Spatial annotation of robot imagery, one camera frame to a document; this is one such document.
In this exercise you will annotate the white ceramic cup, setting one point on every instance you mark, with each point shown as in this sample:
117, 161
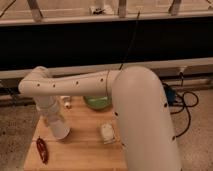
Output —
107, 133

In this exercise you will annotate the green ceramic bowl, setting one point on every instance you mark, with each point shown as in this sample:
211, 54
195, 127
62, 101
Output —
97, 103

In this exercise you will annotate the blue power box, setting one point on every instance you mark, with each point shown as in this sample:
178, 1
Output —
170, 94

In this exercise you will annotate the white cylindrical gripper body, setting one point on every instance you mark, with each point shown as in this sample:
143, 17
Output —
49, 108

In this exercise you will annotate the dark red chili pepper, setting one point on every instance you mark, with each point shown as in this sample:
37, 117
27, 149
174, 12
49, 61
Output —
42, 149

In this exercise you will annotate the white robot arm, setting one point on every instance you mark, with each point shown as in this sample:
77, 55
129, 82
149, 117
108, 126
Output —
139, 101

